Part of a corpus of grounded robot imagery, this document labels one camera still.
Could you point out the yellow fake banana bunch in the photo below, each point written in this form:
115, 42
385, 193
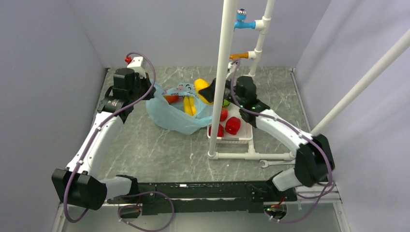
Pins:
189, 107

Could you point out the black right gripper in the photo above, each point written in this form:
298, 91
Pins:
210, 92

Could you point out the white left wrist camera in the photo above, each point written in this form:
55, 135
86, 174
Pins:
138, 65

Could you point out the white pvc pipe rack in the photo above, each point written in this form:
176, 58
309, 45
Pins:
226, 37

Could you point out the aluminium extrusion rail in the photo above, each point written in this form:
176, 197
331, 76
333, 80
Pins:
274, 211

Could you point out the red fake bell pepper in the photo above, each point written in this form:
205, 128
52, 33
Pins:
232, 125

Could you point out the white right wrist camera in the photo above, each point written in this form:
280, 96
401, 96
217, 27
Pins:
231, 69

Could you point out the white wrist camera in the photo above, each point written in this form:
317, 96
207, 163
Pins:
138, 65
231, 69

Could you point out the red fake fruit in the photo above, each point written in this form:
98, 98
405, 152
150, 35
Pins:
223, 114

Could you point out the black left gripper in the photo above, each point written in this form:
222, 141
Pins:
146, 81

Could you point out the orange plastic faucet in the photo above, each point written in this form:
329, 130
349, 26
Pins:
239, 56

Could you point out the red fake tomato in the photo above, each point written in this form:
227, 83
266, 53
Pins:
220, 132

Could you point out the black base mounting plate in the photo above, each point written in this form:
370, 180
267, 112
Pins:
195, 197

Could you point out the blue printed plastic bag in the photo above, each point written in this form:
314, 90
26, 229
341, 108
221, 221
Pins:
172, 116

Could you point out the white perforated plastic basket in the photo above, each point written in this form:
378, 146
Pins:
245, 133

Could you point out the white diagonal pipe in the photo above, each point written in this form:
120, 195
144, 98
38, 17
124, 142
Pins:
370, 76

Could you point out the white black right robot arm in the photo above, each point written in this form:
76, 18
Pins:
313, 156

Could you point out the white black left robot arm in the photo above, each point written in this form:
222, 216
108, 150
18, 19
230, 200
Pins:
77, 183

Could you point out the silver open-end wrench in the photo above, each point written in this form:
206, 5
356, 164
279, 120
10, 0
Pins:
267, 163

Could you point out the yellow fake mango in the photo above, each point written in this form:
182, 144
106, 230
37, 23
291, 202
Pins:
204, 90

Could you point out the blue plastic faucet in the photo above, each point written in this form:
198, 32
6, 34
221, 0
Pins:
240, 23

